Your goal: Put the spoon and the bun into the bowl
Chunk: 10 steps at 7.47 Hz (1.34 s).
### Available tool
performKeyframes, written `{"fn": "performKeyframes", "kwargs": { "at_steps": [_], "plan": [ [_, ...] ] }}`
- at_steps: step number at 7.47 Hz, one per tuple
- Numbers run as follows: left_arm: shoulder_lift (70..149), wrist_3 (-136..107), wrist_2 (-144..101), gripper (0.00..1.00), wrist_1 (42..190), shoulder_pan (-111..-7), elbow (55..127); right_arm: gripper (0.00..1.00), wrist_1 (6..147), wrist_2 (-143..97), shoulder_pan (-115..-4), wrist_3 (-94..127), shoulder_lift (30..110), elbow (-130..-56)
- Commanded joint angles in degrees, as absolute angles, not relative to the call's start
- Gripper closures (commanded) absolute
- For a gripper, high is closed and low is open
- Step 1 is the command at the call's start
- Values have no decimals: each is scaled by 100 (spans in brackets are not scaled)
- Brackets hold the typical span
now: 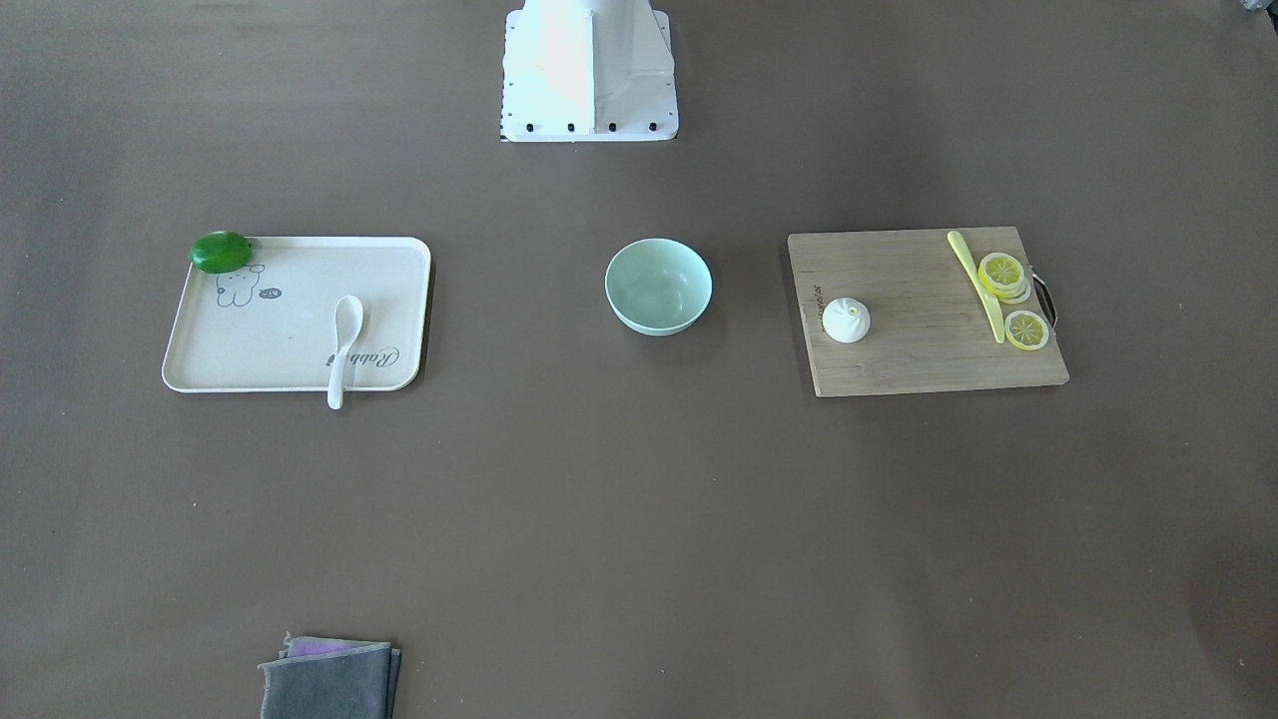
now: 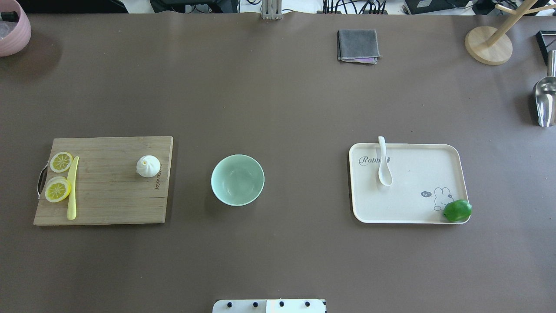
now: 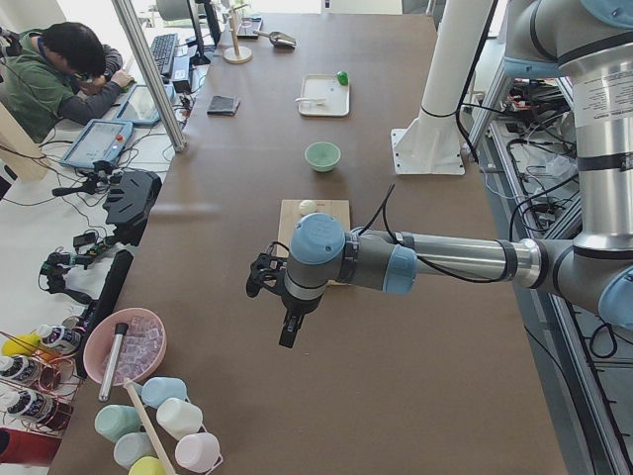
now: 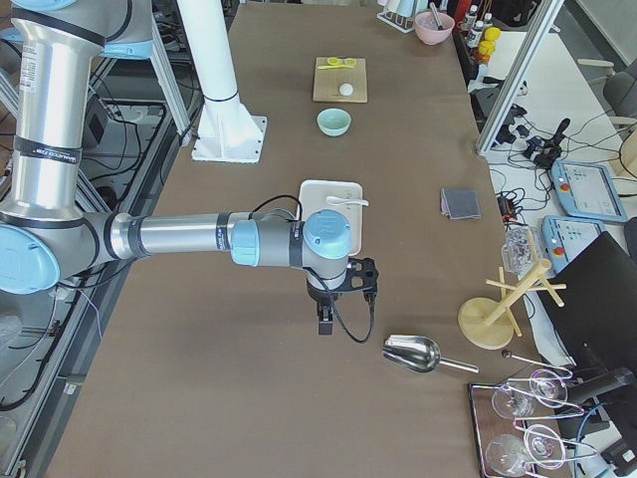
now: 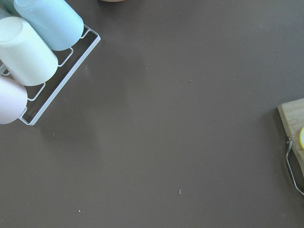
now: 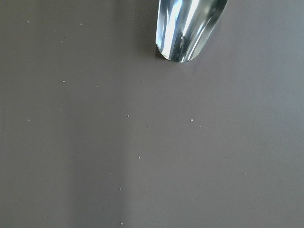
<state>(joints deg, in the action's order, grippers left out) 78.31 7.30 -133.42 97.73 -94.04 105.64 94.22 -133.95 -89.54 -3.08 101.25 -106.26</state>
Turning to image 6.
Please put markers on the shiny metal scoop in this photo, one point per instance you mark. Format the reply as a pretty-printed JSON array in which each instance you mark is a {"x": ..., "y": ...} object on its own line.
[{"x": 184, "y": 26}]

